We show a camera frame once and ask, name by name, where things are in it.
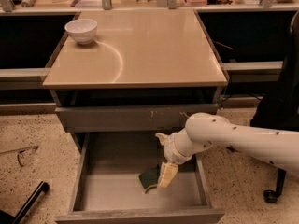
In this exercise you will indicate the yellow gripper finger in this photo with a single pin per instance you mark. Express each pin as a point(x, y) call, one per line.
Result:
point(167, 173)
point(163, 138)

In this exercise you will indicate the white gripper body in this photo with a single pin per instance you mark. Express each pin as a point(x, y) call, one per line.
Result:
point(170, 149)

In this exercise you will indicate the green yellow sponge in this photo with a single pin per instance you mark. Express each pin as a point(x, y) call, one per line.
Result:
point(149, 179)

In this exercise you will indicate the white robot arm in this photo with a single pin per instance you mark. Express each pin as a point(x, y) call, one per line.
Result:
point(203, 131)

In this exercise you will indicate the grey top drawer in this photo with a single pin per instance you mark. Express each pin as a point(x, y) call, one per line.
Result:
point(128, 118)

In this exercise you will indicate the grey open middle drawer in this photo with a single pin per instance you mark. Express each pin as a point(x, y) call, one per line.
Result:
point(108, 191)

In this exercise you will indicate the beige top drawer cabinet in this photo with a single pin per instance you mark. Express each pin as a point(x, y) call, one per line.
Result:
point(139, 57)

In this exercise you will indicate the black office chair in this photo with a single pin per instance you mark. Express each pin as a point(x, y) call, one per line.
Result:
point(279, 107)

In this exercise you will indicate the white ceramic bowl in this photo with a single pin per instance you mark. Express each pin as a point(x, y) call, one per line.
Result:
point(83, 31)

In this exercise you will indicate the black chair leg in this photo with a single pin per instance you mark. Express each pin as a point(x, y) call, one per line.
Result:
point(6, 218)

